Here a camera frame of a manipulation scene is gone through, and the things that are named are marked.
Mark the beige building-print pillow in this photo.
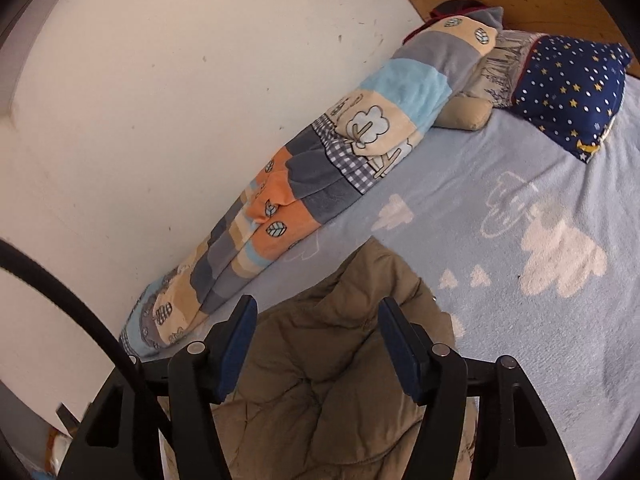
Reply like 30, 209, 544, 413
464, 30, 548, 110

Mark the patchwork fleece blanket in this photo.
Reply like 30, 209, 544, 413
120, 6, 506, 358

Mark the dark red-trimmed cloth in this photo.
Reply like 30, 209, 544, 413
404, 0, 488, 43

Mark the brown puffer jacket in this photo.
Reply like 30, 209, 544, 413
209, 237, 477, 480

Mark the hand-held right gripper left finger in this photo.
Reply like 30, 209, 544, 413
59, 294, 259, 480

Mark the black cable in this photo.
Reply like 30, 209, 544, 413
0, 239, 173, 480

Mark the navy star-print pillow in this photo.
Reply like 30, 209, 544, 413
511, 34, 633, 164

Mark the light blue cloud-print bed sheet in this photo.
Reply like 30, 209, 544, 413
227, 107, 640, 480

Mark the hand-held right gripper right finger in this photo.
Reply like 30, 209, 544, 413
377, 297, 574, 480

